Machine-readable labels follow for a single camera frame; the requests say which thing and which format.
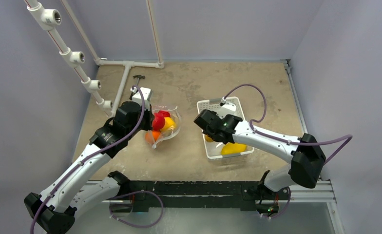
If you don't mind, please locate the orange fruit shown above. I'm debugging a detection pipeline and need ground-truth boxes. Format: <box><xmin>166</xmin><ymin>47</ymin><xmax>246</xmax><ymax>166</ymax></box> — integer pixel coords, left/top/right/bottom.
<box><xmin>145</xmin><ymin>130</ymin><xmax>161</xmax><ymax>144</ymax></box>

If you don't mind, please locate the orange mango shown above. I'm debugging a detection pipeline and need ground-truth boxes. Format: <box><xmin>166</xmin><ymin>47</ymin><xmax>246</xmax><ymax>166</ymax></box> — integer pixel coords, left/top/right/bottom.
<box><xmin>204</xmin><ymin>135</ymin><xmax>213</xmax><ymax>143</ymax></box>

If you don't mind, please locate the clear zip top bag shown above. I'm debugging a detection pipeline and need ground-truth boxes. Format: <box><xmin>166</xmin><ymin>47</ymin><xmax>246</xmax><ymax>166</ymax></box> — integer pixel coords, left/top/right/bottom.
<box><xmin>145</xmin><ymin>105</ymin><xmax>182</xmax><ymax>149</ymax></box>

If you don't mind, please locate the red dark apple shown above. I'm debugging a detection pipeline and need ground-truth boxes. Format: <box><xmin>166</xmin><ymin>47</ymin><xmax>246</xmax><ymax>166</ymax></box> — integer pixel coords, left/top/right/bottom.
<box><xmin>154</xmin><ymin>110</ymin><xmax>171</xmax><ymax>118</ymax></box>

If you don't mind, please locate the yellow pear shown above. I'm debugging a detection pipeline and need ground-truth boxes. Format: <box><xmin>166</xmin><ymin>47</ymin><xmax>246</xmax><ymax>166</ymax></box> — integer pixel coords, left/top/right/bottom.
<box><xmin>160</xmin><ymin>117</ymin><xmax>177</xmax><ymax>132</ymax></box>

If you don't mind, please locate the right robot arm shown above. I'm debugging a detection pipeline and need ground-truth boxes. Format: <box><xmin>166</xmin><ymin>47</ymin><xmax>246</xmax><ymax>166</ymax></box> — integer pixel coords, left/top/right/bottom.
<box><xmin>194</xmin><ymin>110</ymin><xmax>326</xmax><ymax>198</ymax></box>

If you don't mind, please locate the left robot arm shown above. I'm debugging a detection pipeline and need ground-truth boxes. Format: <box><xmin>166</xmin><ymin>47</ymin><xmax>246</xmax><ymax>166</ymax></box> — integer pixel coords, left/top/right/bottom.
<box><xmin>24</xmin><ymin>100</ymin><xmax>153</xmax><ymax>234</ymax></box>

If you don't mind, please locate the white plastic basket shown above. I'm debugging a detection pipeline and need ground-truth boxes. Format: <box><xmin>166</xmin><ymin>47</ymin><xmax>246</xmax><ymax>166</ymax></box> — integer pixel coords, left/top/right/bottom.
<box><xmin>197</xmin><ymin>97</ymin><xmax>254</xmax><ymax>160</ymax></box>

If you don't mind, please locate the yellow mango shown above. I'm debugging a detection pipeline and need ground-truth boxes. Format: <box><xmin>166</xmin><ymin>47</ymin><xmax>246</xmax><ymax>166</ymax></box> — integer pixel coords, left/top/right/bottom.
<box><xmin>221</xmin><ymin>143</ymin><xmax>247</xmax><ymax>156</ymax></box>

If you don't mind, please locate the small black hammer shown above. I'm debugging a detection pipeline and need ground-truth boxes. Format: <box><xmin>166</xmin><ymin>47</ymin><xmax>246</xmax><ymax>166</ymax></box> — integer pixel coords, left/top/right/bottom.
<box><xmin>130</xmin><ymin>75</ymin><xmax>146</xmax><ymax>99</ymax></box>

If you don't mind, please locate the black base bar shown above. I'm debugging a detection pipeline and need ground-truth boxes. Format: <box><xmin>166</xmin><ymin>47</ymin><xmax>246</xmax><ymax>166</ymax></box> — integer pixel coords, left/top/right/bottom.
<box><xmin>108</xmin><ymin>171</ymin><xmax>290</xmax><ymax>214</ymax></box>

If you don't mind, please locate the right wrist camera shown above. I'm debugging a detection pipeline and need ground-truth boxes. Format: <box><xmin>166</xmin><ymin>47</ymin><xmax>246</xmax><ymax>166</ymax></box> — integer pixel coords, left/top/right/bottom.
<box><xmin>217</xmin><ymin>97</ymin><xmax>237</xmax><ymax>118</ymax></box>

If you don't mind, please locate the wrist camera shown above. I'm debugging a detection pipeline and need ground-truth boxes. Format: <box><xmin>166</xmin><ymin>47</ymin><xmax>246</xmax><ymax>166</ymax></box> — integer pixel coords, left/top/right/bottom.
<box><xmin>130</xmin><ymin>87</ymin><xmax>153</xmax><ymax>108</ymax></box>
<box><xmin>217</xmin><ymin>97</ymin><xmax>237</xmax><ymax>118</ymax></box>

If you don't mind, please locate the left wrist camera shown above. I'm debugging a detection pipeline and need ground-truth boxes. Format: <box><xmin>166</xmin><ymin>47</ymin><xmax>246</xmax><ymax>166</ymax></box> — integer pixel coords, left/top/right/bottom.
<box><xmin>130</xmin><ymin>87</ymin><xmax>153</xmax><ymax>108</ymax></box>

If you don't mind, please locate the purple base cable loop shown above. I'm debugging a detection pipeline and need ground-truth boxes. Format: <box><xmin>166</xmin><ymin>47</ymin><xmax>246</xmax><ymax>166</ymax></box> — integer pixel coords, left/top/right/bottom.
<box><xmin>109</xmin><ymin>190</ymin><xmax>164</xmax><ymax>229</ymax></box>

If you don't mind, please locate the aluminium rail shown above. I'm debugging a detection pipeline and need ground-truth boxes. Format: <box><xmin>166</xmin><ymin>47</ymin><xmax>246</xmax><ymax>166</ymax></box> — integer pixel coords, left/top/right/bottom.
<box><xmin>281</xmin><ymin>59</ymin><xmax>344</xmax><ymax>234</ymax></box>

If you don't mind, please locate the white pvc pipe frame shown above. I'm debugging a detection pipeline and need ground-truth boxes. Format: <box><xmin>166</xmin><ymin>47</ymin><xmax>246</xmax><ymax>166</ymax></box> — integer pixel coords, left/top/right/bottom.
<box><xmin>25</xmin><ymin>0</ymin><xmax>164</xmax><ymax>117</ymax></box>

